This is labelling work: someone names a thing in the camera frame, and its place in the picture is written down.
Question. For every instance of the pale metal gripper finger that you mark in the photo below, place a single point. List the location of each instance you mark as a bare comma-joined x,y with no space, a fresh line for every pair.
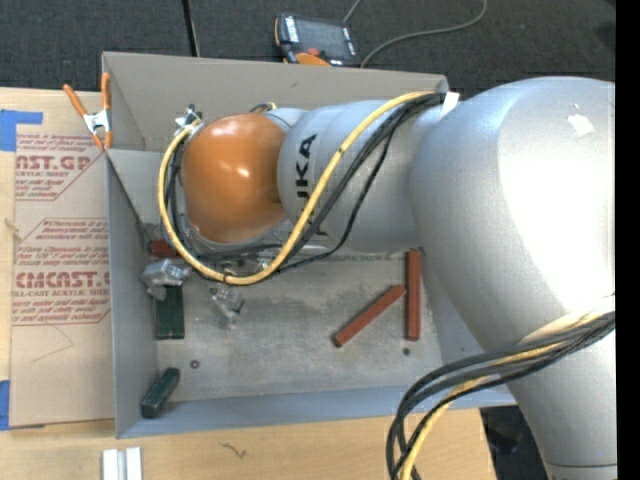
227,302
167,273

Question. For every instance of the red-brown flat block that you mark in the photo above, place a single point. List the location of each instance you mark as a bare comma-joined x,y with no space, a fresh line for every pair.
161,249
370,315
413,293

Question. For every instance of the dark green flat block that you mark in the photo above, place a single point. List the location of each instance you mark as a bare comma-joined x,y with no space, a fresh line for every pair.
160,393
170,315

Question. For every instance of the grey metal bin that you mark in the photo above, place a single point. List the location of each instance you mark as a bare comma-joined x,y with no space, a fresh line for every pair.
280,338

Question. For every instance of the brown cardboard board red print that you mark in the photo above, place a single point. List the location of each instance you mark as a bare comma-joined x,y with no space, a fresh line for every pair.
60,268

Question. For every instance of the black cylinder on white bracket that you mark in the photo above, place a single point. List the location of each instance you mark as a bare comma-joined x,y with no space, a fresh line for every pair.
190,117

